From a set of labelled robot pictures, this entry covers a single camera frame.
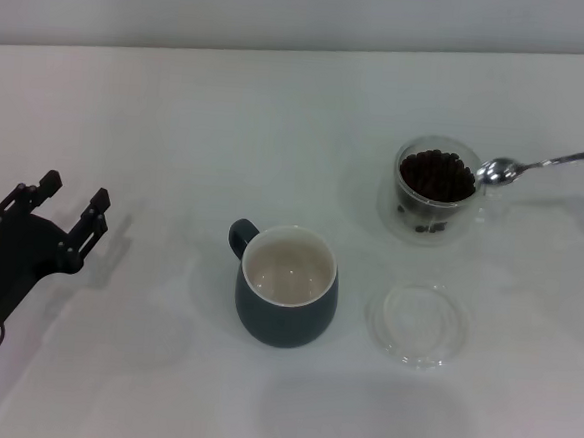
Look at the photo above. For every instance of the dark green ceramic mug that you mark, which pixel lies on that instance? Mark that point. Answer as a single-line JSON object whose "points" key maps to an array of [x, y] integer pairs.
{"points": [[284, 324]]}

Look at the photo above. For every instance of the brown coffee bean pile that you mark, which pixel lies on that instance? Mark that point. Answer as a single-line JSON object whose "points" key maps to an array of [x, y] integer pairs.
{"points": [[438, 176]]}

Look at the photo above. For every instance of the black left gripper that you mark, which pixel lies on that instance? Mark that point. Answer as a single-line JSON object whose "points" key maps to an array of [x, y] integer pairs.
{"points": [[13, 259]]}

